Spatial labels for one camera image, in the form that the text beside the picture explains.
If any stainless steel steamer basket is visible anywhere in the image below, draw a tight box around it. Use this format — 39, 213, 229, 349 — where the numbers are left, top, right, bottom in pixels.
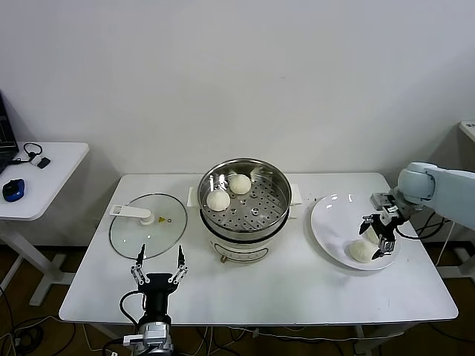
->
197, 158, 293, 242

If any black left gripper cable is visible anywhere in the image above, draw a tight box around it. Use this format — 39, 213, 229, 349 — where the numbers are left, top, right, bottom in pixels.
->
119, 291, 146, 326

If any black laptop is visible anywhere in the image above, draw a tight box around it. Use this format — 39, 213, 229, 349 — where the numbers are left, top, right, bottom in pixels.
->
0, 88, 20, 175

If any blue computer mouse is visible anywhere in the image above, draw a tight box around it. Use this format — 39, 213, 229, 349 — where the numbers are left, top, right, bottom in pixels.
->
1, 178, 26, 202

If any white cable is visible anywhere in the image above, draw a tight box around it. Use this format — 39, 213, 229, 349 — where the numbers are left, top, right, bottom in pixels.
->
436, 221, 456, 268

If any black floor cable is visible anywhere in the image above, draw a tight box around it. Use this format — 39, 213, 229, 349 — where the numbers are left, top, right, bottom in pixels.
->
0, 285, 77, 356

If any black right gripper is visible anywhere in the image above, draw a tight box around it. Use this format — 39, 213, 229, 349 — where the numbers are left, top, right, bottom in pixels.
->
358, 205, 401, 260

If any thin black looped cable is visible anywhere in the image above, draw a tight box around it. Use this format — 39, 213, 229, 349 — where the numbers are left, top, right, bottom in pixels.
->
10, 142, 45, 165

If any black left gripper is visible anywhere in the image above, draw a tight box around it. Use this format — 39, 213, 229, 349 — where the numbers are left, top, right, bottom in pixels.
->
129, 243, 189, 322

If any small white side table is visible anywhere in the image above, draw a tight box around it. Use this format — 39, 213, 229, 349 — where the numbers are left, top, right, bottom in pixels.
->
0, 142, 91, 307

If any white round plate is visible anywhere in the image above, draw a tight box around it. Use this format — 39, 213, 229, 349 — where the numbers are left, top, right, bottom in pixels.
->
310, 193, 402, 271

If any white steamed baozi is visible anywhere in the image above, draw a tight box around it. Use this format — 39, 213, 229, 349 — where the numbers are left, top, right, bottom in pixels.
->
228, 174, 252, 195
348, 239, 378, 263
206, 190, 232, 212
361, 224, 381, 244

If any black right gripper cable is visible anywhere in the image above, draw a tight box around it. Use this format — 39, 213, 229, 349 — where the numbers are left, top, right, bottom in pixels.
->
394, 213, 424, 240

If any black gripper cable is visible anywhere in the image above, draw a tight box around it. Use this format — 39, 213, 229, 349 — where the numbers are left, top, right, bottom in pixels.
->
119, 291, 146, 326
394, 213, 424, 240

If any glass lid with white handle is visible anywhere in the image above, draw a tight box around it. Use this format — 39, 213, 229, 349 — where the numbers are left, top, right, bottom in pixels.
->
109, 192, 189, 260

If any black power cable with plug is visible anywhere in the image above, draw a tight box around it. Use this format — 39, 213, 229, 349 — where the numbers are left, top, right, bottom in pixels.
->
415, 213, 456, 238

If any large white table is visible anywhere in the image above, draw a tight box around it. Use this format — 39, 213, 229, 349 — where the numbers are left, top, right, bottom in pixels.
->
59, 173, 459, 356

